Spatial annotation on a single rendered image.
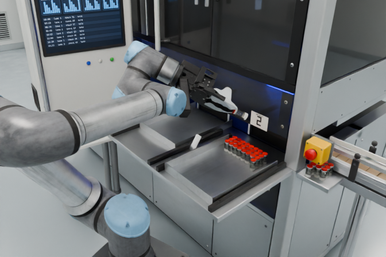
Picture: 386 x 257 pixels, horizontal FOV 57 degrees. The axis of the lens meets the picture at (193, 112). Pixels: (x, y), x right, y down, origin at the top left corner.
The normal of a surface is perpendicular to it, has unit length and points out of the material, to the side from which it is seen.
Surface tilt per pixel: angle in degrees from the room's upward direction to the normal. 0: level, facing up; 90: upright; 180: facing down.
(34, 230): 0
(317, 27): 90
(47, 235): 0
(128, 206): 7
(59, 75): 90
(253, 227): 90
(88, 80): 90
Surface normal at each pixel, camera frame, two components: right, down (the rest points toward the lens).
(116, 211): 0.13, -0.86
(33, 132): 0.38, -0.25
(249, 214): -0.75, 0.28
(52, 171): 0.80, 0.30
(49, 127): 0.51, -0.39
